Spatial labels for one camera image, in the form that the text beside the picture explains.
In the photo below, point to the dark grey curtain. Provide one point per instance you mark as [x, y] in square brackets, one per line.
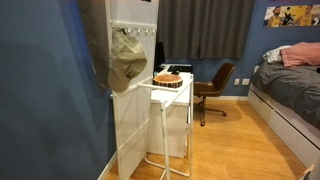
[206, 30]

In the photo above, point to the grey bed cover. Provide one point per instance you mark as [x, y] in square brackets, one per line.
[290, 86]

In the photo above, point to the black computer monitor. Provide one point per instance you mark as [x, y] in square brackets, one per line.
[159, 56]

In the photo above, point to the white wall outlet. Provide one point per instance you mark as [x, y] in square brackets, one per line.
[246, 82]
[237, 81]

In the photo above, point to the white metal clothes rack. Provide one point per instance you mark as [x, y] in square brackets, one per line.
[130, 113]

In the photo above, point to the round wood slab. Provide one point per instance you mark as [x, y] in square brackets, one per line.
[167, 80]

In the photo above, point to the white pillow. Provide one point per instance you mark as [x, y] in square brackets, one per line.
[274, 55]

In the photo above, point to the white desk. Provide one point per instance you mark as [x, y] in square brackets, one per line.
[173, 126]

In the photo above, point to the pink pillow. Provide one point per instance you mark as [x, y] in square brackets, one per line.
[301, 53]

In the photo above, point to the black desk device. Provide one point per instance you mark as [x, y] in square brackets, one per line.
[181, 69]

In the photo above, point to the basketball players poster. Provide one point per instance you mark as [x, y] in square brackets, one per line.
[291, 16]

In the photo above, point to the white hook rail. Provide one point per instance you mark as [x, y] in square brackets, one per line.
[140, 25]

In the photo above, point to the brown leather office chair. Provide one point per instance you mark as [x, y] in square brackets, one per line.
[215, 85]

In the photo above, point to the khaki baseball cap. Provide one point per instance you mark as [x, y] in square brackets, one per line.
[128, 56]

